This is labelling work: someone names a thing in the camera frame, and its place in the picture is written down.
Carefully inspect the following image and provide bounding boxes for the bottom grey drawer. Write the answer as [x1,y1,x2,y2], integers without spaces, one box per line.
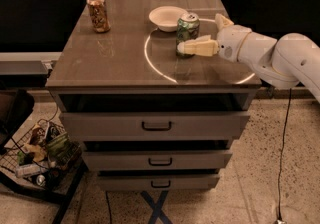
[97,174,220,191]

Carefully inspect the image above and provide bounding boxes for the black wire basket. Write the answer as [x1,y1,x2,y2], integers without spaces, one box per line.
[0,120,81,189]

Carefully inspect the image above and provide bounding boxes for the top grey drawer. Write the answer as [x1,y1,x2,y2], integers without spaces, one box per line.
[60,111,249,141]

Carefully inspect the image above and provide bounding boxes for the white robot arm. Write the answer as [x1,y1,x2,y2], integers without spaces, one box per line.
[177,14,320,102]

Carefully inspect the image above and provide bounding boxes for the black floor cable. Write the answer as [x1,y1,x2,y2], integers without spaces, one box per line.
[275,87,293,224]

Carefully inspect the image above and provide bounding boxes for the orange brown soda can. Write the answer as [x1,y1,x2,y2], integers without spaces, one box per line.
[87,0,111,33]

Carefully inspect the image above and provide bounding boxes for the clear plastic bottle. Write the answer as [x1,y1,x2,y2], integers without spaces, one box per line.
[15,164,49,178]

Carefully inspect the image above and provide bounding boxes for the middle grey drawer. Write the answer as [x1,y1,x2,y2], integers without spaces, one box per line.
[82,150,232,171]

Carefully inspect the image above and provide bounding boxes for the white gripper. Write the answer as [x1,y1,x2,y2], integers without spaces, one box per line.
[177,13,252,62]

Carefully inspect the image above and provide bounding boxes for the grey drawer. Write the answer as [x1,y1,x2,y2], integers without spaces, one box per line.
[97,174,220,191]
[82,150,232,171]
[60,111,249,141]

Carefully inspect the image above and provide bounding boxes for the green snack bag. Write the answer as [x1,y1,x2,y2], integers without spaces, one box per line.
[46,132,71,167]

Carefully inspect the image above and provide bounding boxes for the white paper bowl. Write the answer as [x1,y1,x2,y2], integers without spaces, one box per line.
[149,6,186,32]

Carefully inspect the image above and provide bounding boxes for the green soda can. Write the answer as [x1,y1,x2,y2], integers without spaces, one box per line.
[176,12,200,45]

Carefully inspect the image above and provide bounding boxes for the grey drawer cabinet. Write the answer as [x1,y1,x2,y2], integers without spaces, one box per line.
[47,0,261,177]

